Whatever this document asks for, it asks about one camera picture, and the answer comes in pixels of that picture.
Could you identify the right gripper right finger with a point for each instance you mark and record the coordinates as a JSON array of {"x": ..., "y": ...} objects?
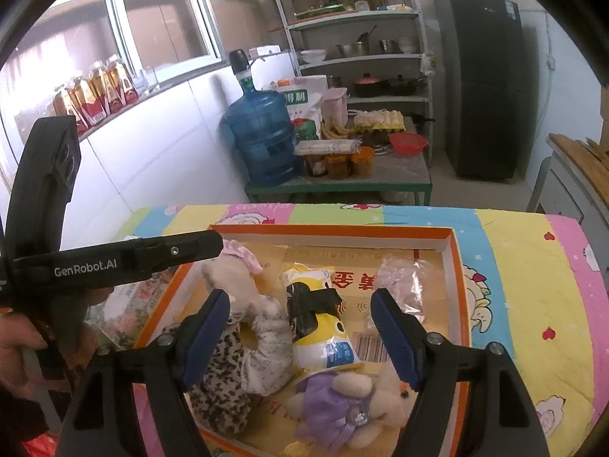
[{"x": 403, "y": 337}]

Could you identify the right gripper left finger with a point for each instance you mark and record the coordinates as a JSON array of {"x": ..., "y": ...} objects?
[{"x": 197, "y": 338}]

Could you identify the leopard print plush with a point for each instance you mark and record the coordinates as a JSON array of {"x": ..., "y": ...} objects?
[{"x": 220, "y": 401}]

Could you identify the yellow white plush doll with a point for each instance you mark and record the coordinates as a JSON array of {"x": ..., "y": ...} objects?
[{"x": 319, "y": 336}]

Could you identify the purple dress teddy bear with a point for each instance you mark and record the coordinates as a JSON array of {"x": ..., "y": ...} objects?
[{"x": 345, "y": 409}]

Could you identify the person's left hand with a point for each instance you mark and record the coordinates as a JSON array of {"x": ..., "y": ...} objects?
[{"x": 19, "y": 336}]

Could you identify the clear plastic bag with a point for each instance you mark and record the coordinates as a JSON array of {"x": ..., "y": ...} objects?
[{"x": 404, "y": 280}]

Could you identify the floral gift box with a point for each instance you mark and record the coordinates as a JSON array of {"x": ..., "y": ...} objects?
[{"x": 121, "y": 318}]

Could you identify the orange shallow cardboard box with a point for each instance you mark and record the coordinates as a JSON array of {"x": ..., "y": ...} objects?
[{"x": 355, "y": 253}]

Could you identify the colourful cartoon bed sheet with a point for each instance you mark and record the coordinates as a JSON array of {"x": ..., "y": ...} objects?
[{"x": 546, "y": 292}]

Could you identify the low green table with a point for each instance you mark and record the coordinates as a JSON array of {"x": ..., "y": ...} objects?
[{"x": 391, "y": 173}]

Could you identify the red plastic basket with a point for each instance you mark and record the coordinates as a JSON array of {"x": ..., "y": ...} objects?
[{"x": 407, "y": 143}]

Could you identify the red oil bottles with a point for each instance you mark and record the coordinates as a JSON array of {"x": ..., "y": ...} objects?
[{"x": 95, "y": 97}]

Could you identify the egg tray with eggs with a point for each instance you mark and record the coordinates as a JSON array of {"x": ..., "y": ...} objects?
[{"x": 378, "y": 120}]

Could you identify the blue water jug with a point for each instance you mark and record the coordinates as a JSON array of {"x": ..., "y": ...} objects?
[{"x": 261, "y": 129}]

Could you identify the wooden cutting board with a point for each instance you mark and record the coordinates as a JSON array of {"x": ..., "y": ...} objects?
[{"x": 593, "y": 170}]

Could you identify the black refrigerator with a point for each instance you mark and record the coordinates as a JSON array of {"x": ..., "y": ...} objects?
[{"x": 487, "y": 91}]

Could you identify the white metal shelf rack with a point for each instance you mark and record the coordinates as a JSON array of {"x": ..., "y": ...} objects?
[{"x": 377, "y": 49}]

